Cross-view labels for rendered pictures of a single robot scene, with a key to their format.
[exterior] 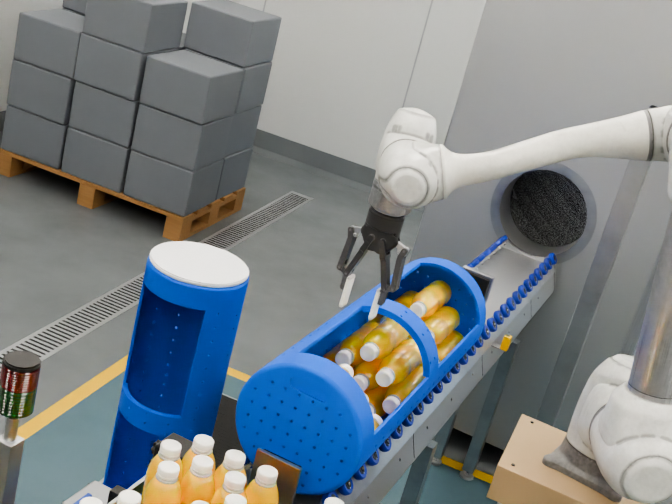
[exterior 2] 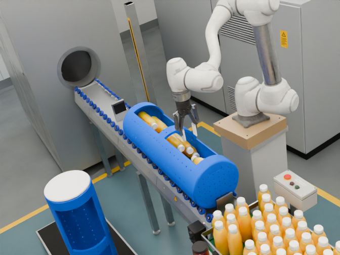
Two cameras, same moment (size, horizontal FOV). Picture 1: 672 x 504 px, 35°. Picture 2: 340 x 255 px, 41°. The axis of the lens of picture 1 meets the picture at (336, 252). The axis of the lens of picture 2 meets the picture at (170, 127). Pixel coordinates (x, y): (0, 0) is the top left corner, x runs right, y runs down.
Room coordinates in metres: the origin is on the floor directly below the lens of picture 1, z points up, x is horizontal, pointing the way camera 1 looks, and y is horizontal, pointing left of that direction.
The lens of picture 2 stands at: (0.65, 1.32, 2.59)
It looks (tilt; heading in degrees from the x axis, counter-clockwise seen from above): 32 degrees down; 317
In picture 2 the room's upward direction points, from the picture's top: 12 degrees counter-clockwise
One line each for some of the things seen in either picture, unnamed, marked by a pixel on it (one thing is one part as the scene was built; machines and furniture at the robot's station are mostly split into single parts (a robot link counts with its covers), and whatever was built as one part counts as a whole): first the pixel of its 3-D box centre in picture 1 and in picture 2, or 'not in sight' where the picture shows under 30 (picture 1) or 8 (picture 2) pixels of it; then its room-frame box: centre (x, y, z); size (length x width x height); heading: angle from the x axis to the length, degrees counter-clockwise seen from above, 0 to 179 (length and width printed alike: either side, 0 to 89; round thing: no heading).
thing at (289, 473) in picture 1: (274, 483); (224, 204); (1.81, 0.00, 0.99); 0.10 x 0.02 x 0.12; 71
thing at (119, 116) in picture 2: (470, 294); (120, 111); (3.07, -0.44, 1.00); 0.10 x 0.04 x 0.15; 71
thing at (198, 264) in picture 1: (199, 263); (67, 185); (2.69, 0.36, 1.03); 0.28 x 0.28 x 0.01
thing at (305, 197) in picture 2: not in sight; (295, 189); (1.52, -0.21, 1.05); 0.20 x 0.10 x 0.10; 161
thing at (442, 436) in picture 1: (456, 395); (101, 150); (3.75, -0.60, 0.31); 0.06 x 0.06 x 0.63; 71
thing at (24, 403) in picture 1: (16, 396); not in sight; (1.57, 0.47, 1.18); 0.06 x 0.06 x 0.05
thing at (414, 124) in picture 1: (407, 148); (179, 74); (2.04, -0.08, 1.66); 0.13 x 0.11 x 0.16; 3
